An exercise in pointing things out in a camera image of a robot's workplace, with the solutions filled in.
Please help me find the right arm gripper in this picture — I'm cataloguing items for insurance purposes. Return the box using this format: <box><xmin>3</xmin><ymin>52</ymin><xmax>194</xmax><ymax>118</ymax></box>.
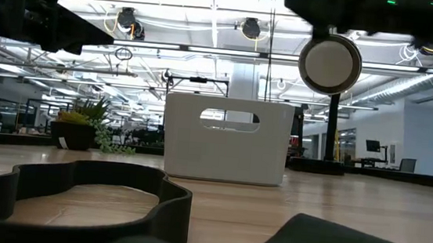
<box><xmin>281</xmin><ymin>0</ymin><xmax>385</xmax><ymax>45</ymax></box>

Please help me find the white plastic bin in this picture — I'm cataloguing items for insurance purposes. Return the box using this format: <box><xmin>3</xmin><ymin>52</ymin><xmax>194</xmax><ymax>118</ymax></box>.
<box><xmin>157</xmin><ymin>91</ymin><xmax>297</xmax><ymax>189</ymax></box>

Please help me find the black rubber band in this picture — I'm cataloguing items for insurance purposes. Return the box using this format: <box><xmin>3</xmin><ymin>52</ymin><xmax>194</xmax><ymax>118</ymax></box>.
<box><xmin>0</xmin><ymin>151</ymin><xmax>196</xmax><ymax>243</ymax></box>

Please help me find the potted succulent plant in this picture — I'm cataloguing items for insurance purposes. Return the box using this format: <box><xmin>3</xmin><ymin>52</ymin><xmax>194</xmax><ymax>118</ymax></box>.
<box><xmin>48</xmin><ymin>93</ymin><xmax>141</xmax><ymax>157</ymax></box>

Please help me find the computer monitor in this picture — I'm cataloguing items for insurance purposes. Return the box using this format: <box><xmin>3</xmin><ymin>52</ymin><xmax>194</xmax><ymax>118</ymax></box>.
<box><xmin>364</xmin><ymin>139</ymin><xmax>383</xmax><ymax>154</ymax></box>

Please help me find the office chair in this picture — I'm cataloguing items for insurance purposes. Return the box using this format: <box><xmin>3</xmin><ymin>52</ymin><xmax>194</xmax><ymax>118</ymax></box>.
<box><xmin>399</xmin><ymin>158</ymin><xmax>417</xmax><ymax>174</ymax></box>

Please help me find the black hanging cable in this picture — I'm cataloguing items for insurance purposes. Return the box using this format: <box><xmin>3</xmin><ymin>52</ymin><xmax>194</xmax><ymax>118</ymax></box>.
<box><xmin>263</xmin><ymin>0</ymin><xmax>278</xmax><ymax>103</ymax></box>

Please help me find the black metal table frame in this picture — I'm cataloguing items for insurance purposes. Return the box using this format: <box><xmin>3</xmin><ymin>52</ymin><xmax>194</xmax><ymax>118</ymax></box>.
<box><xmin>0</xmin><ymin>132</ymin><xmax>433</xmax><ymax>189</ymax></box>

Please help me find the black background gantry frame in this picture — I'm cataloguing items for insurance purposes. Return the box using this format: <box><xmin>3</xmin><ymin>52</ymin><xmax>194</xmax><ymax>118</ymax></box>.
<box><xmin>166</xmin><ymin>73</ymin><xmax>231</xmax><ymax>99</ymax></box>

